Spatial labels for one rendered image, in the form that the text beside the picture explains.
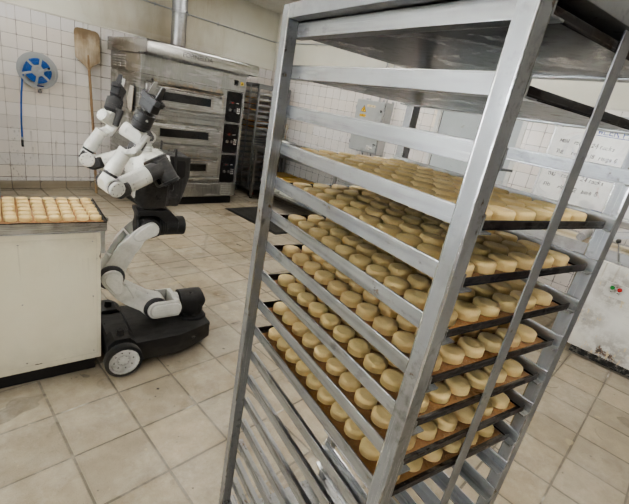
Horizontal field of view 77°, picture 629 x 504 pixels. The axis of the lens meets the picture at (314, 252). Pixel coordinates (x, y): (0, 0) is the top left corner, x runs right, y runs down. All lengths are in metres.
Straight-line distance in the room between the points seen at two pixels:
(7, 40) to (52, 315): 4.28
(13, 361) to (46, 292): 0.40
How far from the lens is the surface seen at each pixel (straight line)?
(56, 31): 6.31
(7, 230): 2.26
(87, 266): 2.36
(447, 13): 0.70
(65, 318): 2.47
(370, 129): 0.77
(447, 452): 1.04
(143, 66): 5.55
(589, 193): 4.95
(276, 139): 1.04
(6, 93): 6.21
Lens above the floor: 1.61
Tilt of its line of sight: 20 degrees down
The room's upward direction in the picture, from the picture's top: 11 degrees clockwise
